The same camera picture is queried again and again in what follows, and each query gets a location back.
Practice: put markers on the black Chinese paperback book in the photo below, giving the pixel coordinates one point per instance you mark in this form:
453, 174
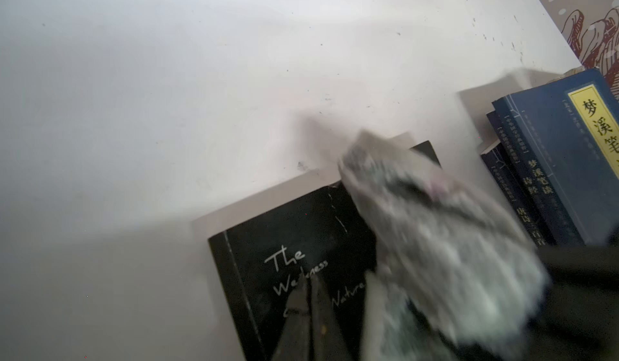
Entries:
260, 262

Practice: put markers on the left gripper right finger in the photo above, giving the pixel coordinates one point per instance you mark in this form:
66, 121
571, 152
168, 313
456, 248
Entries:
327, 339

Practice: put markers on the grey striped cleaning cloth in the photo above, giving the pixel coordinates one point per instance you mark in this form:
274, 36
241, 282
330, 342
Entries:
456, 278

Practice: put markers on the navy thread-bound book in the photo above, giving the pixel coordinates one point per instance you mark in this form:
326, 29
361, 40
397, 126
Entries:
573, 125

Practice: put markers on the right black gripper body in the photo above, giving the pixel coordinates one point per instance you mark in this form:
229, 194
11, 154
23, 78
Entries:
579, 319

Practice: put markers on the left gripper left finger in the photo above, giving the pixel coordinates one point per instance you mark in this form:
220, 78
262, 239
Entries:
295, 339

